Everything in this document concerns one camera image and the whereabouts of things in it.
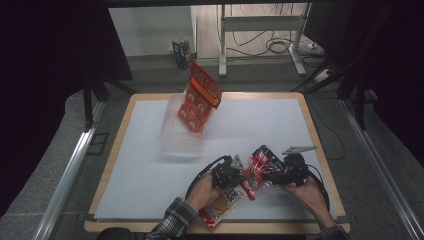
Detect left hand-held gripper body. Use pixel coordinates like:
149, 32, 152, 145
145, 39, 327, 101
211, 154, 247, 189

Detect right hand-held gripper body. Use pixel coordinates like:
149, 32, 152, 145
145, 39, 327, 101
277, 145, 318, 187

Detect small red snack packet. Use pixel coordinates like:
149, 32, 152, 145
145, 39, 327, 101
241, 144, 284, 202

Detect beige and red snack packet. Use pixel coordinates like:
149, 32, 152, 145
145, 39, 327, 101
198, 186, 250, 229

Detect clear plastic container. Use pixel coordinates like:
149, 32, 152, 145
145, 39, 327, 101
159, 93, 208, 157

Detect large red snack bag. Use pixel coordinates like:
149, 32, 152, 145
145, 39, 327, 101
176, 61, 224, 135

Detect person's left hand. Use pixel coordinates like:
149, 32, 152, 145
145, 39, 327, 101
185, 171, 223, 211

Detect white table mat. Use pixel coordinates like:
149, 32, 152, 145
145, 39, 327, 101
94, 98, 338, 221

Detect black stand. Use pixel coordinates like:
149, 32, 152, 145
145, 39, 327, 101
291, 55, 369, 132
82, 77, 137, 132

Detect white power strip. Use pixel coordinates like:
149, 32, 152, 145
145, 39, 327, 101
305, 41, 325, 55

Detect dark rounded object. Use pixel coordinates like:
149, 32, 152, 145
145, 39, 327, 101
95, 227, 133, 240

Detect blue carton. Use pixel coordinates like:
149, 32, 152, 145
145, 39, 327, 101
171, 39, 195, 70

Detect black curtain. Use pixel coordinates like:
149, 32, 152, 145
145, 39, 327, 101
303, 0, 424, 169
0, 0, 134, 216

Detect right hand-held gripper cable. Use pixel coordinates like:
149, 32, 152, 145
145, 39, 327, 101
306, 163, 332, 212

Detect thin black floor cable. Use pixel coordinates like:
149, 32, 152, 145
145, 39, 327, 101
307, 99, 346, 161

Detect aluminium rail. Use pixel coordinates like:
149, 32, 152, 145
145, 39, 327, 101
337, 98, 424, 240
33, 99, 106, 240

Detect black floor cables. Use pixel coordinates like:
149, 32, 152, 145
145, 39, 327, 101
229, 3, 303, 58

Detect white desk frame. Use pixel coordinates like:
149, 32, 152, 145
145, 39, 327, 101
217, 3, 313, 78

